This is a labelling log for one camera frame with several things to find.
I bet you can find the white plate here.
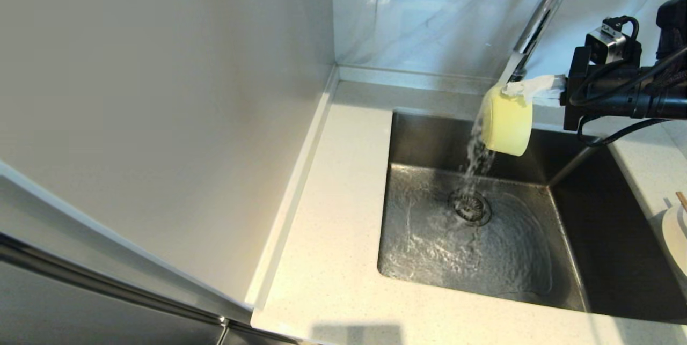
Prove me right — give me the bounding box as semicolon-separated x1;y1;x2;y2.
661;205;687;277

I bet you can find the round metal drain strainer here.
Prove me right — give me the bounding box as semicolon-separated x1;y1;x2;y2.
448;188;492;227

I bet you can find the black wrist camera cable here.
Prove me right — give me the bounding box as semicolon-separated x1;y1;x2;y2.
569;15;687;147

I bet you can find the stainless steel appliance front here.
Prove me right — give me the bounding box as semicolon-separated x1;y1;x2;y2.
0;227;301;345

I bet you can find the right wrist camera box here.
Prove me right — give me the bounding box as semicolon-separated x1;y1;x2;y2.
584;18;643;65

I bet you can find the yellow bowl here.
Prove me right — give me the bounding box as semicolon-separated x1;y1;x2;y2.
479;85;533;157

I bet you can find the stainless steel sink basin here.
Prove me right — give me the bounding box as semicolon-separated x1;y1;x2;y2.
377;111;687;324

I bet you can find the chrome bar handle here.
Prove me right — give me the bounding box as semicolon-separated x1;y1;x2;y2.
0;230;231;345

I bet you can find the chrome gooseneck faucet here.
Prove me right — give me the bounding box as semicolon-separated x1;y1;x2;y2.
510;0;580;84

